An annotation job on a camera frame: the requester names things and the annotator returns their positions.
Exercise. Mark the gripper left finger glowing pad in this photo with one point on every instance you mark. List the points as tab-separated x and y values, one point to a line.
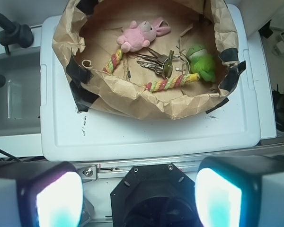
40	194

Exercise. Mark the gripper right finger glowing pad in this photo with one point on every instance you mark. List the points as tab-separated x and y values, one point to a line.
240	191

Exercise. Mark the pink plush bunny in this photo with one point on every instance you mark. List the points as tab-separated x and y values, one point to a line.
138	36

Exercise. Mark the white plastic bin lid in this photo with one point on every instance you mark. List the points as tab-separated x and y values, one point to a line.
70	135

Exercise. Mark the black shoe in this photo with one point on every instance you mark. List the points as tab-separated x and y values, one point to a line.
278	101

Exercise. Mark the green plush frog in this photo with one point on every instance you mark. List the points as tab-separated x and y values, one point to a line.
201	62

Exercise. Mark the bunch of metal keys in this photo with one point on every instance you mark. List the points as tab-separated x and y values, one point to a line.
161	64

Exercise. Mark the crumpled brown paper bag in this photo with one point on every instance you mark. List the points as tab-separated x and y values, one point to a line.
85	39

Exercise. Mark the black pipe clamp stand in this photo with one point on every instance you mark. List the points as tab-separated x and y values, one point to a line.
14	33

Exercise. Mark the black octagonal mount plate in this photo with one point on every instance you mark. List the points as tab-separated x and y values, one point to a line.
155	196

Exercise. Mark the multicolour twisted rope toy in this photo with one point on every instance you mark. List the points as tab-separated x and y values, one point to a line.
155	86

